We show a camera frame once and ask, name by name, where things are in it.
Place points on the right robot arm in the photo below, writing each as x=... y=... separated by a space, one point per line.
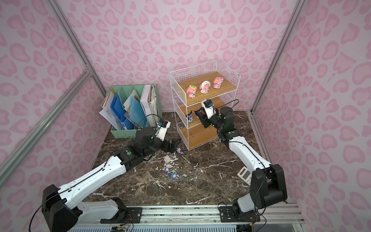
x=268 y=185

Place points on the white hood My Melody figurine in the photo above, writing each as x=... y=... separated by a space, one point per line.
x=204 y=87

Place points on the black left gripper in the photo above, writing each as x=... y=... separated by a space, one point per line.
x=167 y=144

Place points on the mint green file organizer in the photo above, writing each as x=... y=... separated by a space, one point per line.
x=133 y=116

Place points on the white calculator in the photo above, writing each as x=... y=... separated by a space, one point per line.
x=245 y=175

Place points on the blue Doraemon figurine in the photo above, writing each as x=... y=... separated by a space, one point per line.
x=175 y=175

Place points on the white wire wooden shelf rack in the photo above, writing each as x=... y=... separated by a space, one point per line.
x=194 y=134

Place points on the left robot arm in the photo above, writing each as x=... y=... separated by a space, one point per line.
x=63 y=207

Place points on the aluminium frame profile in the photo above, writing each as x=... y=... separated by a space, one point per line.
x=27 y=144

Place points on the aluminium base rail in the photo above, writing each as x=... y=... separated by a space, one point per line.
x=282 y=217

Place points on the pink bow My Melody figurine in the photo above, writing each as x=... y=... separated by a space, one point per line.
x=218 y=82

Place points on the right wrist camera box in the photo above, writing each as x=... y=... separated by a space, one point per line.
x=208 y=108

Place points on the small black Kuromi figurine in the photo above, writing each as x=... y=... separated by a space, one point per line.
x=190 y=117

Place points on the green hat pink figurine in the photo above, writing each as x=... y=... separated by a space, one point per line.
x=191 y=91

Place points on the large purple Kuromi doll figurine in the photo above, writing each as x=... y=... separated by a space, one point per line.
x=180 y=151

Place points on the papers and folders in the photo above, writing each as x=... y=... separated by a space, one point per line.
x=130 y=108

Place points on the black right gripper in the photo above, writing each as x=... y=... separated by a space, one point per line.
x=205 y=118

